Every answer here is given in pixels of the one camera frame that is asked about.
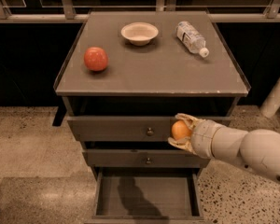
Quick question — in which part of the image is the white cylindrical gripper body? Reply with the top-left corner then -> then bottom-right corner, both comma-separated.
190,120 -> 223,159

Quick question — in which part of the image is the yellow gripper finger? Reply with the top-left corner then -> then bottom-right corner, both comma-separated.
168,137 -> 196,154
175,113 -> 204,131

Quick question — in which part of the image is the grey top drawer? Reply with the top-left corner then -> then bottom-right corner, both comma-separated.
66,115 -> 232,143

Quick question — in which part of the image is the grey middle drawer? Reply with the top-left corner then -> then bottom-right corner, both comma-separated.
83,149 -> 210,168

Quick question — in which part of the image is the metal railing with glass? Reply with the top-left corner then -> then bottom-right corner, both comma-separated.
0,0 -> 280,22

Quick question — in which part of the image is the beige paper bowl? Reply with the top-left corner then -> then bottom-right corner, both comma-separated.
121,22 -> 159,46

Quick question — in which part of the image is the brass top drawer knob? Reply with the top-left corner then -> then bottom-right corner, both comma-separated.
147,127 -> 154,136

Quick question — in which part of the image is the brass middle drawer knob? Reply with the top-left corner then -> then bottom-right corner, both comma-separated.
146,158 -> 151,165

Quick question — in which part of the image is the white cylindrical post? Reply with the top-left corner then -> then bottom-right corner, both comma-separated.
260,78 -> 280,118

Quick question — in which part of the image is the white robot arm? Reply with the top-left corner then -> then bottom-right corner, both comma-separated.
168,113 -> 280,185

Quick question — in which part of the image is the clear plastic water bottle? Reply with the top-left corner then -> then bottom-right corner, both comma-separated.
175,21 -> 209,58

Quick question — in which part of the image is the brass drawer knob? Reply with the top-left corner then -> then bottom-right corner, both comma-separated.
146,158 -> 151,165
147,127 -> 154,136

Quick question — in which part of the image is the red apple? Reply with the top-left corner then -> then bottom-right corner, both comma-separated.
84,47 -> 108,72

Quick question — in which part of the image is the grey wooden drawer cabinet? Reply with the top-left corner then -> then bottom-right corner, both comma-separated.
53,10 -> 251,224

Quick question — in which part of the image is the small orange fruit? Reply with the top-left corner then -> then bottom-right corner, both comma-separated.
171,120 -> 191,140

